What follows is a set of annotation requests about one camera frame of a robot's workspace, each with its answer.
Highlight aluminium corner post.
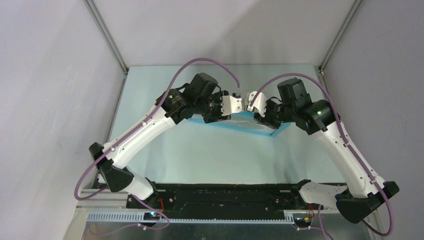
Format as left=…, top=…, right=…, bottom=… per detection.
left=318, top=0, right=364, bottom=76
left=83, top=0, right=129, bottom=75

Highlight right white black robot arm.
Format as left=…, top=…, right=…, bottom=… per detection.
left=246, top=77, right=400, bottom=224

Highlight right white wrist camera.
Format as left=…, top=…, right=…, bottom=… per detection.
left=245, top=91, right=267, bottom=117

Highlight right aluminium corner post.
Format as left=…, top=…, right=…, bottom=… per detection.
left=318, top=0, right=364, bottom=76

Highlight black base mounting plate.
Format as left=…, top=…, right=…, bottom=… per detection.
left=146, top=183, right=318, bottom=221

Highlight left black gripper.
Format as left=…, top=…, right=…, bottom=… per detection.
left=194, top=90, right=231, bottom=124

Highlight light blue table mat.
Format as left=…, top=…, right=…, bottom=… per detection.
left=111, top=65, right=344, bottom=184

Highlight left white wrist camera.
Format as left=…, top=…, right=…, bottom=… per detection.
left=220, top=95, right=245, bottom=116

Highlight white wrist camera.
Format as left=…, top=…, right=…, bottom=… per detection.
left=245, top=91, right=267, bottom=117
left=220, top=95, right=245, bottom=116

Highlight light wooden picture frame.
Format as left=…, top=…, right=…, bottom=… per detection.
left=188, top=111, right=290, bottom=138

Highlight aluminium rail frame front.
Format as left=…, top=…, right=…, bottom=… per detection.
left=76, top=183, right=363, bottom=233

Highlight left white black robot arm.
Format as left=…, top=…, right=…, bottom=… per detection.
left=88, top=72, right=231, bottom=208

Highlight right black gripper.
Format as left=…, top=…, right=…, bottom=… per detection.
left=253, top=98, right=296, bottom=130

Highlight left aluminium corner post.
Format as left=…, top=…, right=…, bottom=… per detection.
left=83, top=0, right=129, bottom=75

